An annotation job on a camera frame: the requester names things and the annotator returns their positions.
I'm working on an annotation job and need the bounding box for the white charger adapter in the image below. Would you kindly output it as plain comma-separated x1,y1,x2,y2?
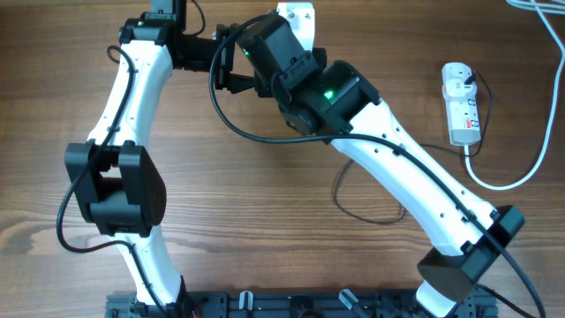
442,78,477,102

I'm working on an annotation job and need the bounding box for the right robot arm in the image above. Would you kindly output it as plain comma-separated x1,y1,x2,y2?
236,14,524,317

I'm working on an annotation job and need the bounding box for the black charging cable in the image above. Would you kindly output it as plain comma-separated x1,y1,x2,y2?
331,70,494,226

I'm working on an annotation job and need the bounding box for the white power strip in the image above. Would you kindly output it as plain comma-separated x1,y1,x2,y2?
441,62,480,147

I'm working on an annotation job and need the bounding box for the white power strip cord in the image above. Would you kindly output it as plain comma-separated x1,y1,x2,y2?
463,0,565,192

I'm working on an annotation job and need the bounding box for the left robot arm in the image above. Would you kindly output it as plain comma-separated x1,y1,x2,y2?
56,1,253,317

